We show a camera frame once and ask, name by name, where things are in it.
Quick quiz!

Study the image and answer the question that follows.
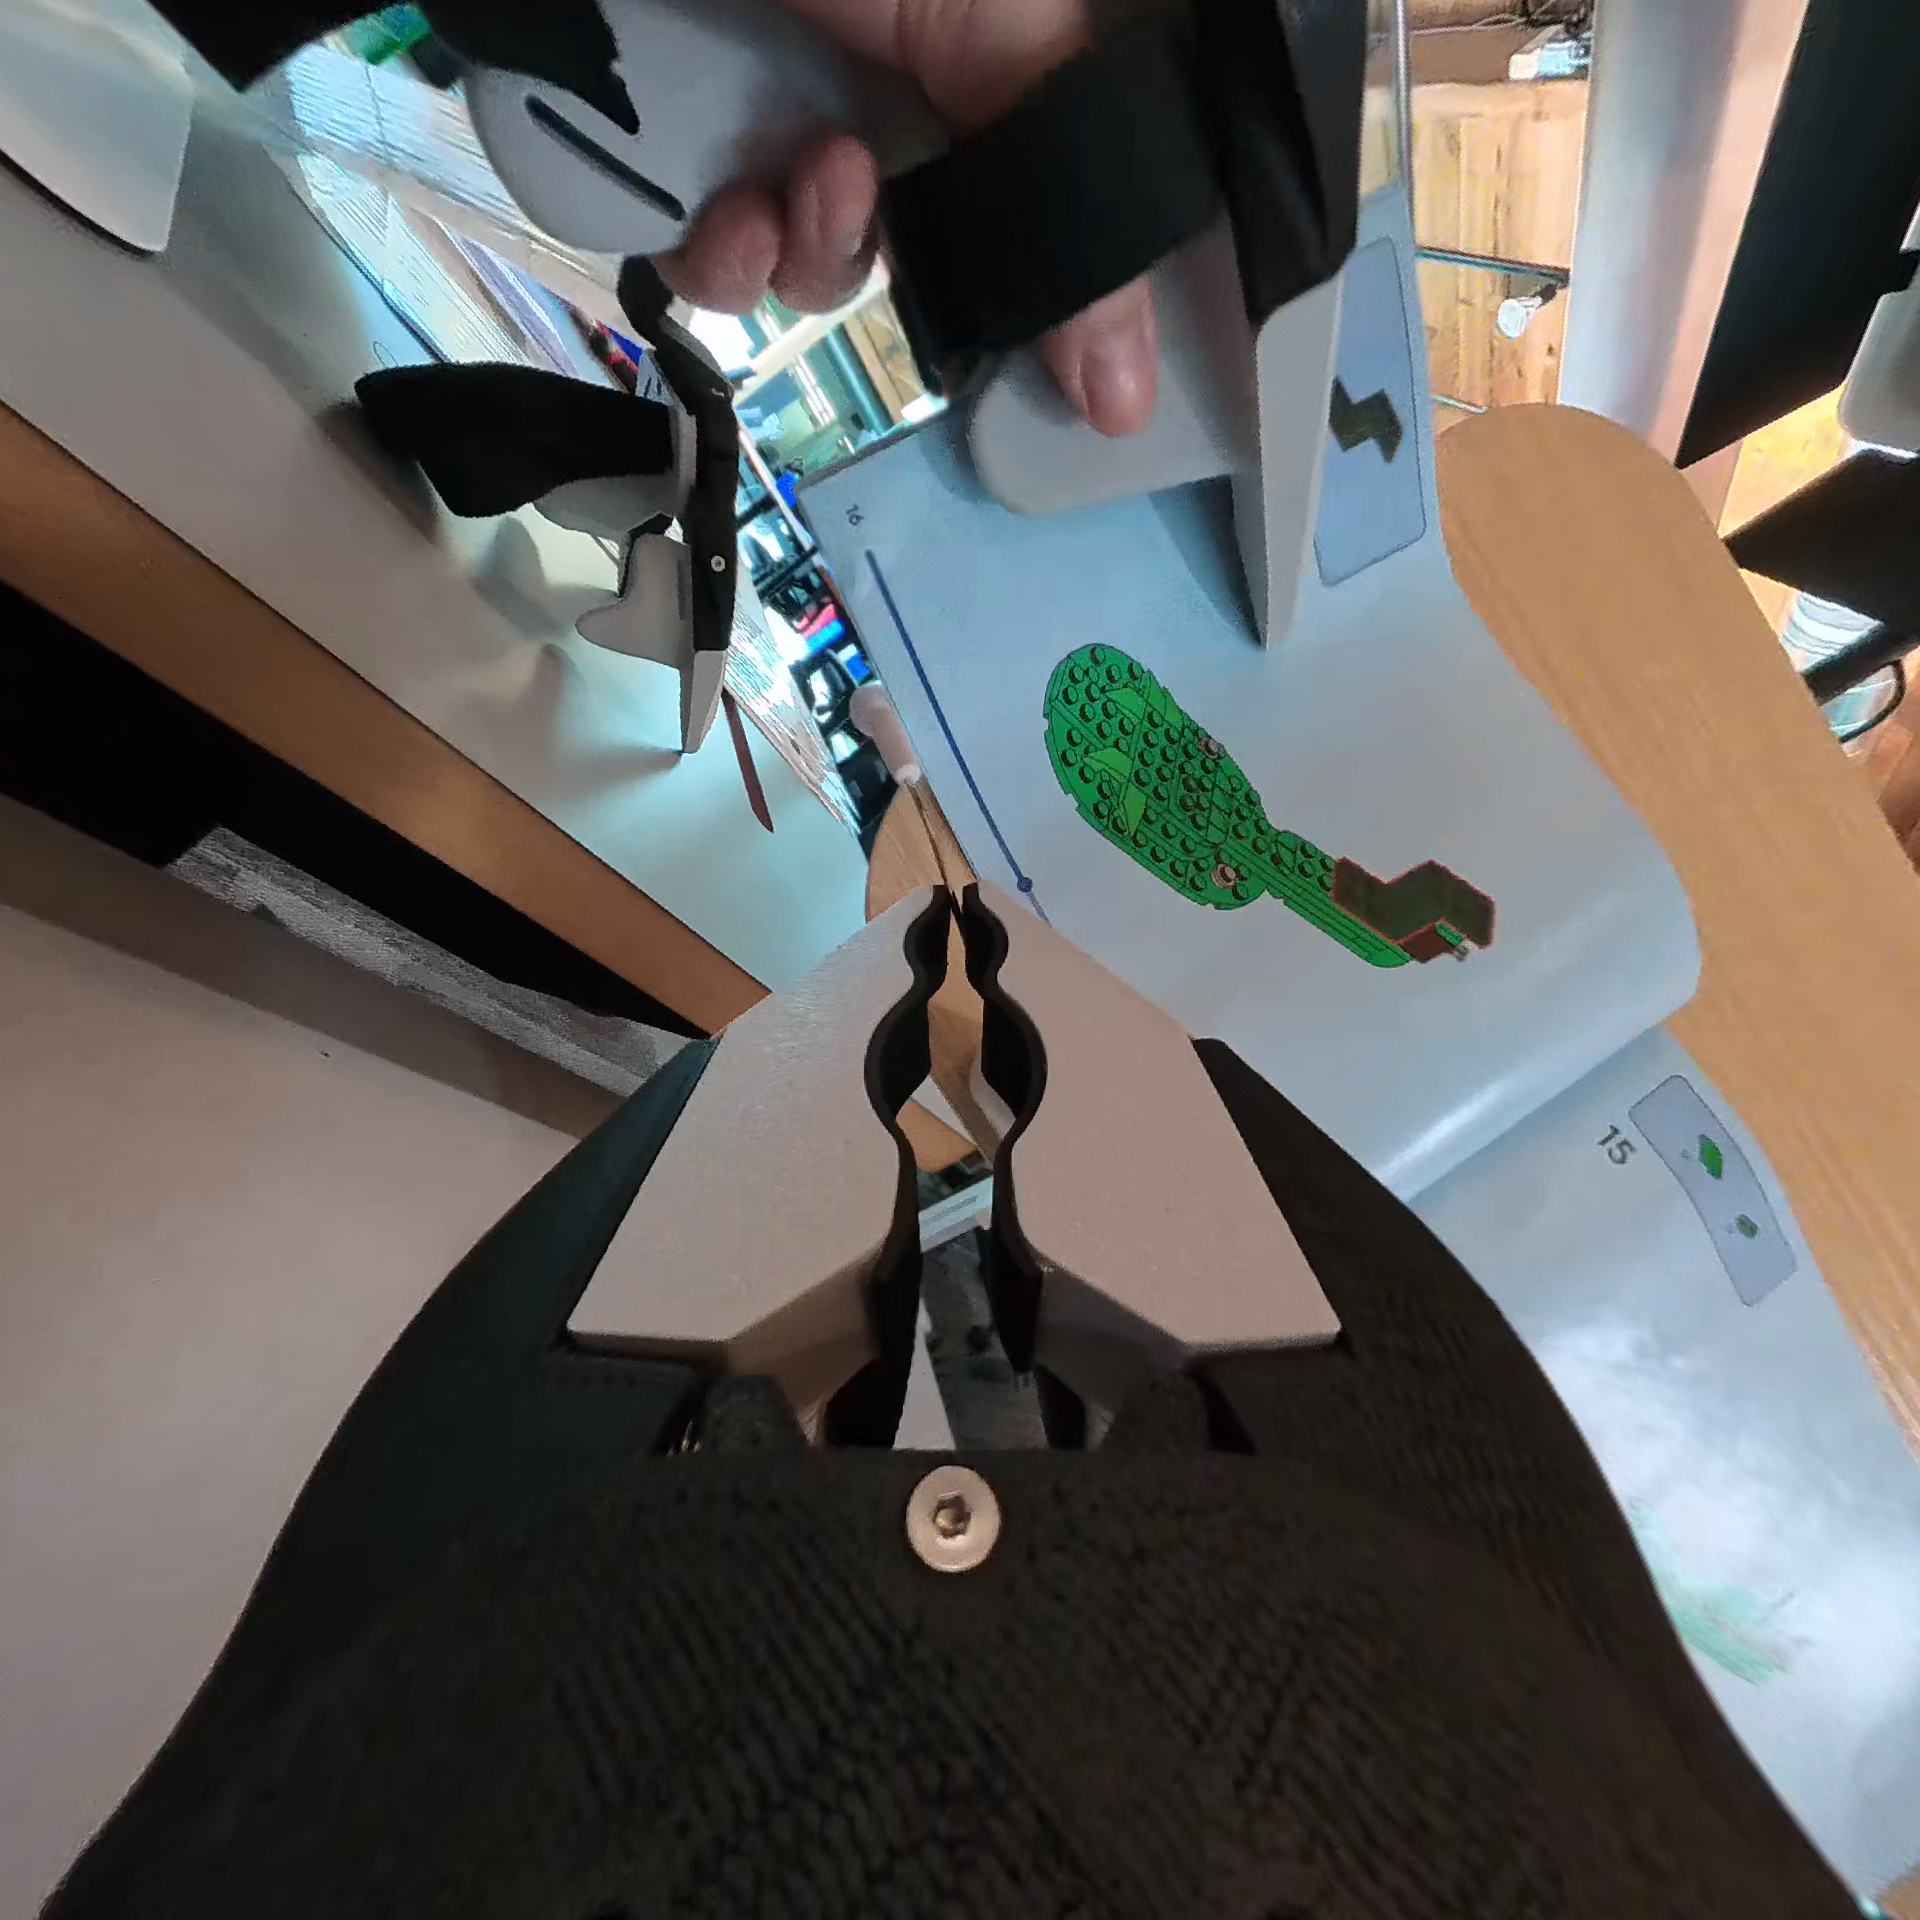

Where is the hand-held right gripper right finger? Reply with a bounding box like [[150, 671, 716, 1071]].
[[955, 888, 1341, 1447]]

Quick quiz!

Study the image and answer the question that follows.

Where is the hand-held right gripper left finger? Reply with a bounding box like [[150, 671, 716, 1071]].
[[564, 888, 965, 1447]]

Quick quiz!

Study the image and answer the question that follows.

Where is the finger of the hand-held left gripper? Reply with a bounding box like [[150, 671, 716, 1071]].
[[1227, 272, 1349, 653]]

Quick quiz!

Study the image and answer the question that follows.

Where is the light blue instruction booklet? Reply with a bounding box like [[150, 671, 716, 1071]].
[[795, 188, 1920, 1920]]

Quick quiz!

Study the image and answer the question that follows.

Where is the wood edged office desk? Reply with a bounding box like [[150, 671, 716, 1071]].
[[0, 87, 901, 1037]]

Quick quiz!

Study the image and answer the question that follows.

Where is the person's left hand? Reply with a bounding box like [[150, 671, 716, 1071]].
[[657, 0, 1164, 442]]

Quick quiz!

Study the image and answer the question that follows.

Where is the black studio light panel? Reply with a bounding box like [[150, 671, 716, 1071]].
[[1675, 0, 1920, 472]]

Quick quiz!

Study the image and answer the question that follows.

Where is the spare black hand-held gripper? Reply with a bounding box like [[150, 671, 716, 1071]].
[[357, 263, 744, 756]]

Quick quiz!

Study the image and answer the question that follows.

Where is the white flat board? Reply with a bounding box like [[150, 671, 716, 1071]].
[[0, 0, 197, 254]]

